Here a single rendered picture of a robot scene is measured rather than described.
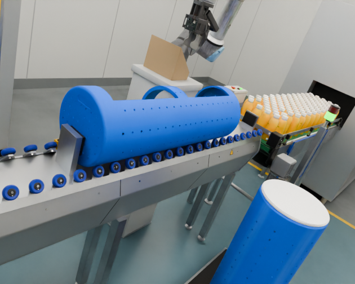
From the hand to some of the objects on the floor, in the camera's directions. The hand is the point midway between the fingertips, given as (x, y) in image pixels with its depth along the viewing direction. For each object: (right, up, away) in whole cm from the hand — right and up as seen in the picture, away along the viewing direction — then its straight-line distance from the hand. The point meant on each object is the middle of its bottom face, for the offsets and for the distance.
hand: (192, 52), depth 133 cm
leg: (-52, -126, +38) cm, 142 cm away
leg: (-62, -119, +46) cm, 142 cm away
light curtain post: (-108, -112, +26) cm, 158 cm away
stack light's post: (+61, -121, +131) cm, 189 cm away
